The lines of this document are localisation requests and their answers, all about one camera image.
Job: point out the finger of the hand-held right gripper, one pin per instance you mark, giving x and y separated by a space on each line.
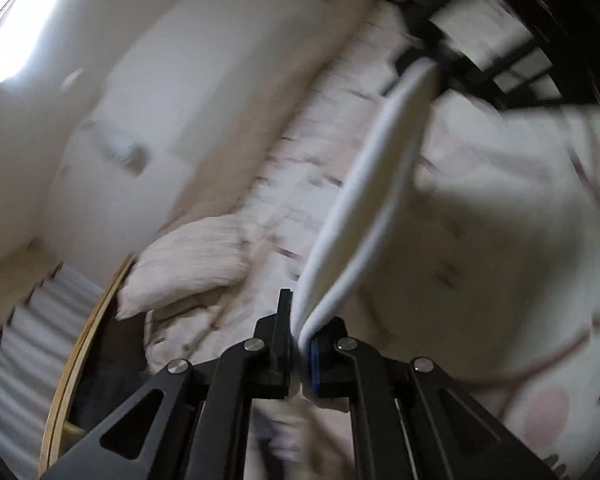
475 77

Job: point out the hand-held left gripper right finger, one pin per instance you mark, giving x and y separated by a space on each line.
316 367

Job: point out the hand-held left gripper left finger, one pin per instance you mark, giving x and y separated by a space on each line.
280 360

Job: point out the white garment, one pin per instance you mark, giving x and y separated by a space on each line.
380 185

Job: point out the fluffy pale pillow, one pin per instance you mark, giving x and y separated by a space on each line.
190 265

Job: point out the dark brown cloth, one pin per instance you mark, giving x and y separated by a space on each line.
110 360

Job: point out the bear printed bed sheet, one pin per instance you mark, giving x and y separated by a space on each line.
300 185

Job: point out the wooden bedside shelf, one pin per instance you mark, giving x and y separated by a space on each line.
72 367

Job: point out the beige blanket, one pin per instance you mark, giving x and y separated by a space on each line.
260 135

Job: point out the white curtain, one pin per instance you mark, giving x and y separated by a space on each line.
30 350

